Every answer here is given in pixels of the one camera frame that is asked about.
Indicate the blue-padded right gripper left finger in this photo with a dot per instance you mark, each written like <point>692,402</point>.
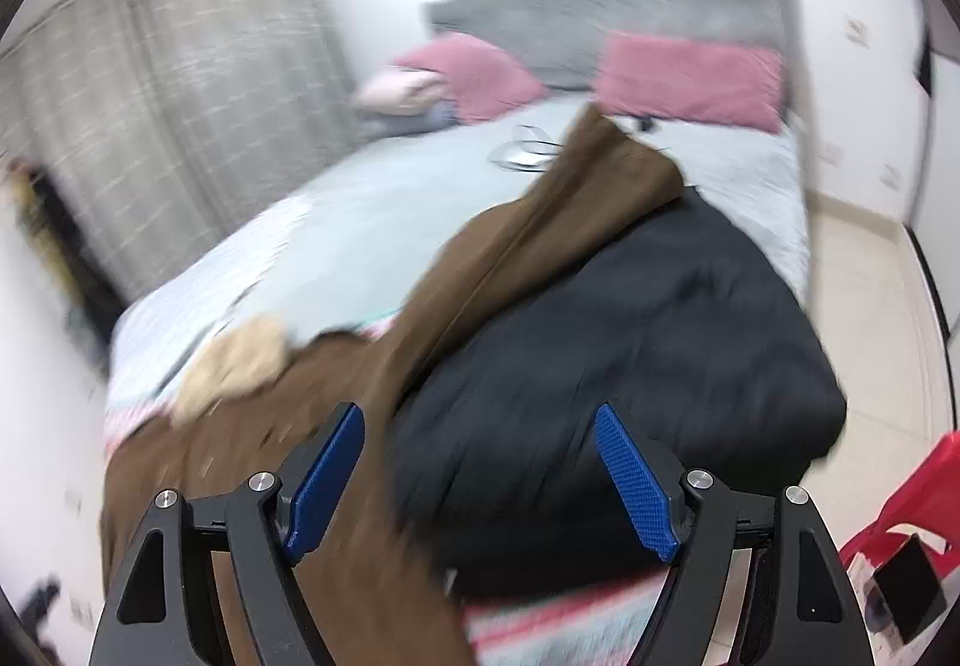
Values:
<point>163,605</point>

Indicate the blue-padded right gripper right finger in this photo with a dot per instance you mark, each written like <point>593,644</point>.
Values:
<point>798,608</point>

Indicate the brown corduroy fur-collar coat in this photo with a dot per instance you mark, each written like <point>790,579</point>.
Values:
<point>370,589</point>

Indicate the dark clothes on rack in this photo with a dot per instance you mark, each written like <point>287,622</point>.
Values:
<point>93,305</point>

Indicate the black phone on chair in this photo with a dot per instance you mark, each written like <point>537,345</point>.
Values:
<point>910,589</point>

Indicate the red plastic chair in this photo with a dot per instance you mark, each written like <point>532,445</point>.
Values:
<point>926,504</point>

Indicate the patterned knit bed blanket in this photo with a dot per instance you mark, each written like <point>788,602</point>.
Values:
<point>597,625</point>

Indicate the black puffer jacket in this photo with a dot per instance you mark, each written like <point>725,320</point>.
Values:
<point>683,326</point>

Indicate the light blue bed sheet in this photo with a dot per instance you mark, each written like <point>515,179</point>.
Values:
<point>344,249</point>

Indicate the grey dotted curtain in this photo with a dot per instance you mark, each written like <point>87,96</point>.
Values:
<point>166,125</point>

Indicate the folded pink and grey quilts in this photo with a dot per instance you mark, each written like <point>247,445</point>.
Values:
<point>404,102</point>

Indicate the pink pillow near window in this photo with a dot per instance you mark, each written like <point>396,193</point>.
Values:
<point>484,81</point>

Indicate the grey padded headboard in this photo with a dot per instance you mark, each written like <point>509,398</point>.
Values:
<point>561,41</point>

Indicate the pink pillow near wall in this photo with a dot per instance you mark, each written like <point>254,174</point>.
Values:
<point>691,81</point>

